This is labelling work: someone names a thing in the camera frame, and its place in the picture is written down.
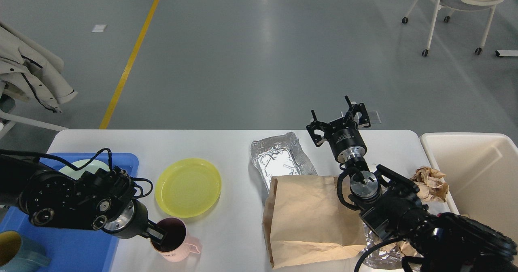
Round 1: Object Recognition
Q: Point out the beige plastic bin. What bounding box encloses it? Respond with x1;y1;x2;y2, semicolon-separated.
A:
420;132;518;241

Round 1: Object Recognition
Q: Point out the teal yellow mug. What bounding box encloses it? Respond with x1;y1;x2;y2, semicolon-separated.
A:
0;231;51;272

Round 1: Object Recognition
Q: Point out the aluminium foil tray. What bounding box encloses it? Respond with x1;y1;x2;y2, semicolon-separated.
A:
250;132;318;191
361;224;420;270

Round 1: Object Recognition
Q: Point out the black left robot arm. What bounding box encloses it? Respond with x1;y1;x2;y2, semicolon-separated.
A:
1;148;167;244

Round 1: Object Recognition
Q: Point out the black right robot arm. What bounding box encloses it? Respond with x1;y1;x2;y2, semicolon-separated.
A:
306;96;517;272

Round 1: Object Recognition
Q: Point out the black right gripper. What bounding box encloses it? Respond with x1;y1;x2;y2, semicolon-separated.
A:
306;96;371;164

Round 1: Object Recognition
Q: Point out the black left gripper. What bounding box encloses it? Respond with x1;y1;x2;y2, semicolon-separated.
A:
102;199;166;241

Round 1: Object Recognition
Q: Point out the brown paper bag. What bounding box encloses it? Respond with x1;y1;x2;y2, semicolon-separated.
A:
263;175;366;270

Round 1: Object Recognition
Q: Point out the pink mug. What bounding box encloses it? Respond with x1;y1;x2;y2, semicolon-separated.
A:
151;217;202;262

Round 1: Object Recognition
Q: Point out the pale green plate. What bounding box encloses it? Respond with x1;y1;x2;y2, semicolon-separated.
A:
58;159;110;179

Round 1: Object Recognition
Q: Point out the beige jacket on chair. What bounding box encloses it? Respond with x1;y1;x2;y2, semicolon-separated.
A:
0;23;77;113

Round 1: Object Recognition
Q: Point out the crumpled brown paper ball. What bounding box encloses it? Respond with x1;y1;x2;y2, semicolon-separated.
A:
410;166;449;203

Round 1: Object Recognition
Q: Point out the blue plastic tray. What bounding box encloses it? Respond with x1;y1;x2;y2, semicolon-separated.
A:
0;153;139;272

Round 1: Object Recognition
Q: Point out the yellow plastic plate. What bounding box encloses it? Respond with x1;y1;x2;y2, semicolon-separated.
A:
154;158;222;218

